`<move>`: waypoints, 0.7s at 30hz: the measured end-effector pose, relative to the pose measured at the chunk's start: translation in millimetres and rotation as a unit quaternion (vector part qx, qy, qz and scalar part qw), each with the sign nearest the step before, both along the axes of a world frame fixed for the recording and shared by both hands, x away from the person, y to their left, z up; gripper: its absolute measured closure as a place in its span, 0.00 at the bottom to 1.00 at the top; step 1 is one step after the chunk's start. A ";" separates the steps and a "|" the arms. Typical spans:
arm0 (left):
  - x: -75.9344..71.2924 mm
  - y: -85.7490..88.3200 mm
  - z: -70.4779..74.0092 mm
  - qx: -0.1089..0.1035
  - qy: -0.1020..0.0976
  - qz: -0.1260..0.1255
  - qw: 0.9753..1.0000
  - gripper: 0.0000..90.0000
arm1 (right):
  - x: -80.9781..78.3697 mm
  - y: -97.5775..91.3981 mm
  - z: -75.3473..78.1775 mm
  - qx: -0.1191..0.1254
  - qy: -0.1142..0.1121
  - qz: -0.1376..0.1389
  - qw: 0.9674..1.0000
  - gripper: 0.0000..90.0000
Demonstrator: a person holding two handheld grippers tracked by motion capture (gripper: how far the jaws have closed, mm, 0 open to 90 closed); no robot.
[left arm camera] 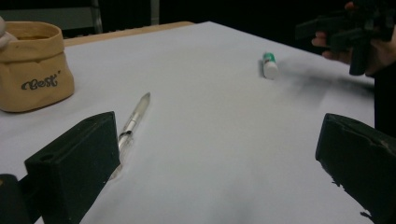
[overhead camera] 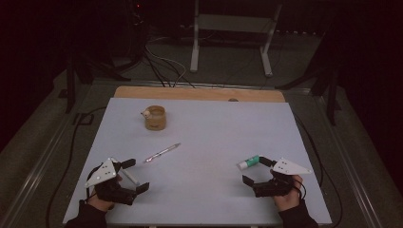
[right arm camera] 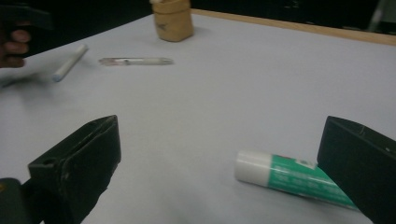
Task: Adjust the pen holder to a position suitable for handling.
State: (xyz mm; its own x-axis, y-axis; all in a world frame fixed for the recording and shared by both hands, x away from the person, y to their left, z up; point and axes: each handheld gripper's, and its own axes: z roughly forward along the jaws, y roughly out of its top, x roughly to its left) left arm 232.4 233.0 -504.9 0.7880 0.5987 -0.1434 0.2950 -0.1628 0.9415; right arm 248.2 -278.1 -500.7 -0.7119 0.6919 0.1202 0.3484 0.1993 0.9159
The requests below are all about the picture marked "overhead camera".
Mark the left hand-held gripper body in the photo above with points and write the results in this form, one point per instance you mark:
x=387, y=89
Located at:
x=103, y=172

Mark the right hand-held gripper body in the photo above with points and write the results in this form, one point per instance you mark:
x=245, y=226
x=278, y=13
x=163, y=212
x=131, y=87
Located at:
x=285, y=167

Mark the green and white glue stick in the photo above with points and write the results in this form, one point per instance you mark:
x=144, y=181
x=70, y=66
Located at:
x=250, y=162

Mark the silver pen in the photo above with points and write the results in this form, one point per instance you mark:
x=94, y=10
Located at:
x=163, y=152

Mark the wooden pen holder cup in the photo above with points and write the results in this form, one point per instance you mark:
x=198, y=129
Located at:
x=155, y=122

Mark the person's right hand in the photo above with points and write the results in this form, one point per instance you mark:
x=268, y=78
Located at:
x=288, y=201

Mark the person's left hand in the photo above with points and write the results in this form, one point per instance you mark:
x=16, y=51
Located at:
x=106, y=207

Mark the white table mat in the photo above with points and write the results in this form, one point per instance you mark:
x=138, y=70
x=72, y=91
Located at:
x=206, y=126

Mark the black tripod stand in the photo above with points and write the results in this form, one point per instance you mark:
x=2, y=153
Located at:
x=70, y=91
x=332, y=101

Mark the white metal stand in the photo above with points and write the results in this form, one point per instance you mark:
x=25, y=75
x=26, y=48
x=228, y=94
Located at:
x=233, y=23

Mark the black floor bracket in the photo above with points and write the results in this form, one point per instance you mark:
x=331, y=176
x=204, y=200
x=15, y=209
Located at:
x=83, y=119

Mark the metal floor rail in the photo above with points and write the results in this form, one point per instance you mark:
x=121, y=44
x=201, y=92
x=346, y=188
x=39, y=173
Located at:
x=348, y=164
x=38, y=164

